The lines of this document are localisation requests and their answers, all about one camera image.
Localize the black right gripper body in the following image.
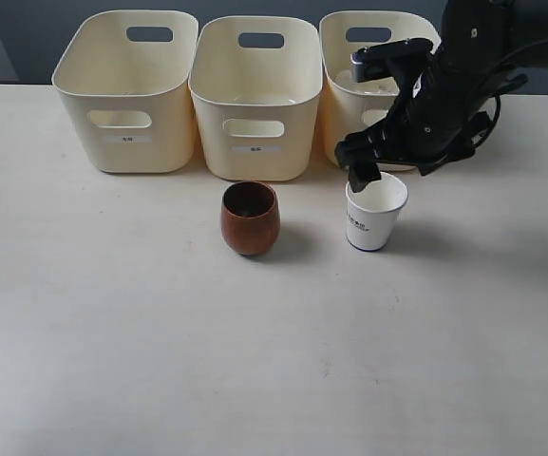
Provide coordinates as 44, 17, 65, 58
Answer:
334, 47, 501, 176

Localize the white paper cup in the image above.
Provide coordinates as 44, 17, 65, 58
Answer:
345, 172, 408, 252

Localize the brown wooden cup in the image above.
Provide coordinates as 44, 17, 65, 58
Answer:
220, 180, 281, 257

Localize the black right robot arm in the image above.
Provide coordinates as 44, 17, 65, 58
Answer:
334, 1, 548, 193

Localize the cream bin right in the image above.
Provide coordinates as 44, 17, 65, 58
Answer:
319, 10, 441, 162

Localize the cream bin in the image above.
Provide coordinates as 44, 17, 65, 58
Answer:
319, 10, 441, 162
51, 9, 199, 174
189, 15, 323, 181

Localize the cream bin middle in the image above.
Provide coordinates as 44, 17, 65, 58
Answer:
189, 15, 323, 181

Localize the cream bin left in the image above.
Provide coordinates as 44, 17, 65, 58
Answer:
51, 9, 199, 174

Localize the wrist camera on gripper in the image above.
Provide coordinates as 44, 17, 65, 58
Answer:
350, 38, 433, 85

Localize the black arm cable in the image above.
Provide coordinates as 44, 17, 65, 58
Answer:
463, 32, 548, 158

